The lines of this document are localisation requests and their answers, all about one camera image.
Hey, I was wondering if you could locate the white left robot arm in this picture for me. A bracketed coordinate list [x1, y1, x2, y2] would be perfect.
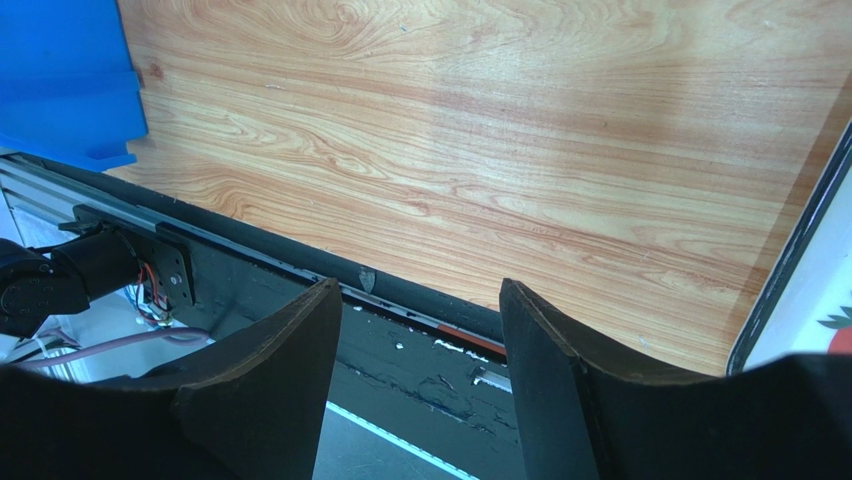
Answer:
[1, 224, 141, 338]

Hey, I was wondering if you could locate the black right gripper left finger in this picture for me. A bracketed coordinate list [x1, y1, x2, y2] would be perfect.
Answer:
[1, 279, 342, 479]

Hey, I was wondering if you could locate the strawberry print tray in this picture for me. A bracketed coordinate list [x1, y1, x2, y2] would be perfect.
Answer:
[726, 126, 851, 375]

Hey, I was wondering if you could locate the blue plastic bin right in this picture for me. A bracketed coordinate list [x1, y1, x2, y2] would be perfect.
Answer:
[1, 1, 148, 172]

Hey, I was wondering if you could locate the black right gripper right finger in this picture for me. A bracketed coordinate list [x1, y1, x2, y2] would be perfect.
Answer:
[499, 279, 851, 479]

